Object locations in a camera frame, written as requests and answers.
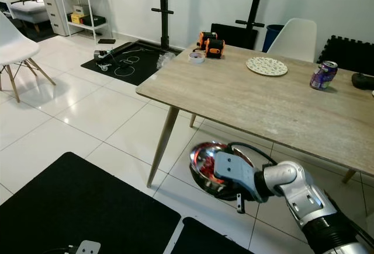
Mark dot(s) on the steel bowl with red contents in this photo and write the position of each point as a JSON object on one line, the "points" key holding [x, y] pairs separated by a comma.
{"points": [[204, 166]]}

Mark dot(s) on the small black rug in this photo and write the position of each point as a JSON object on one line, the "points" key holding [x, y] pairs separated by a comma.
{"points": [[210, 239]]}

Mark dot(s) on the wooden dining table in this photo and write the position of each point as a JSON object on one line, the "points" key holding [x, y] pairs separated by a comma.
{"points": [[257, 108]]}

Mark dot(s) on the patterned round plate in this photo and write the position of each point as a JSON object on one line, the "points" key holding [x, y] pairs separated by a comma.
{"points": [[267, 66]]}

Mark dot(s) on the white tape roll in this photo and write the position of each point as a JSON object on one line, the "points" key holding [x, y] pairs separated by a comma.
{"points": [[196, 57]]}

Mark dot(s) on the purple soda can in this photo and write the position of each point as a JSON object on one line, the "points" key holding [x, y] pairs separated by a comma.
{"points": [[324, 76]]}

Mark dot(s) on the orange and black device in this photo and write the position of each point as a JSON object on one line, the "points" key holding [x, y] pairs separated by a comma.
{"points": [[211, 44]]}

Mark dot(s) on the clear plastic bag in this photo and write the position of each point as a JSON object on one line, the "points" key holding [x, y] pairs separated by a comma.
{"points": [[165, 61]]}

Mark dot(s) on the black case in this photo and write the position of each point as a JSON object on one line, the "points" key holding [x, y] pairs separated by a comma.
{"points": [[236, 35]]}

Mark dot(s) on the blue bin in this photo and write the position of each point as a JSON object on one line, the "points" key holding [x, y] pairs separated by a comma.
{"points": [[272, 37]]}

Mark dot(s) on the white chair with wooden legs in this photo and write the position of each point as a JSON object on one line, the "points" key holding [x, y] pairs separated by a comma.
{"points": [[14, 49], [295, 42]]}

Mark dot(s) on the large black rug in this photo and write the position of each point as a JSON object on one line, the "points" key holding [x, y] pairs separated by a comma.
{"points": [[82, 207]]}

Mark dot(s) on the black floor mat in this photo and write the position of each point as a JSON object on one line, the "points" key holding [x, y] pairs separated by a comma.
{"points": [[146, 61]]}

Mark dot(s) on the long black object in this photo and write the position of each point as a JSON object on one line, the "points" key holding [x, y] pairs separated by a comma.
{"points": [[363, 80]]}

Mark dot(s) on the black foam puzzle mat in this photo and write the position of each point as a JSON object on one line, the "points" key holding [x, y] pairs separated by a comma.
{"points": [[347, 54]]}

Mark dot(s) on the black leaning stand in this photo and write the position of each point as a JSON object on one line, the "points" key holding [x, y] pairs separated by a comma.
{"points": [[256, 0]]}

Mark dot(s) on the small grey device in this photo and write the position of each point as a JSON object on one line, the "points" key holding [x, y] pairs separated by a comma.
{"points": [[102, 58]]}

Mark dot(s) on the black upright stand with crossbar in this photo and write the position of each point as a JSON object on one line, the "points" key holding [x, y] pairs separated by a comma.
{"points": [[163, 9]]}

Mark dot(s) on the black phone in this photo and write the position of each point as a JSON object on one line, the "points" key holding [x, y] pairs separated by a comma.
{"points": [[107, 41]]}

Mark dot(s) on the white desk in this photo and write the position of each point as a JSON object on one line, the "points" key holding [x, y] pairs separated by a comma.
{"points": [[7, 0]]}

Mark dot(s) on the white ottoman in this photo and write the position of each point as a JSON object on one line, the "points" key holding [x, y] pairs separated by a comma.
{"points": [[29, 10]]}

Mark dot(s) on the flat black box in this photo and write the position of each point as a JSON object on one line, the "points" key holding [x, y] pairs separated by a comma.
{"points": [[94, 20]]}

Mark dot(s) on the white drawer cabinet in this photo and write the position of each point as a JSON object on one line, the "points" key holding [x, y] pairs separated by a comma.
{"points": [[55, 3]]}

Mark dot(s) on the yellow box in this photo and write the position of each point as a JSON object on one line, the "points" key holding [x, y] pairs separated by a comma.
{"points": [[76, 18]]}

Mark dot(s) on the white shelf unit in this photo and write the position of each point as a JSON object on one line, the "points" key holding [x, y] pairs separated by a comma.
{"points": [[100, 0]]}

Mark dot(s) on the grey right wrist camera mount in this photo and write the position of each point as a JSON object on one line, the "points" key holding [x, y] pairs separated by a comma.
{"points": [[231, 166]]}

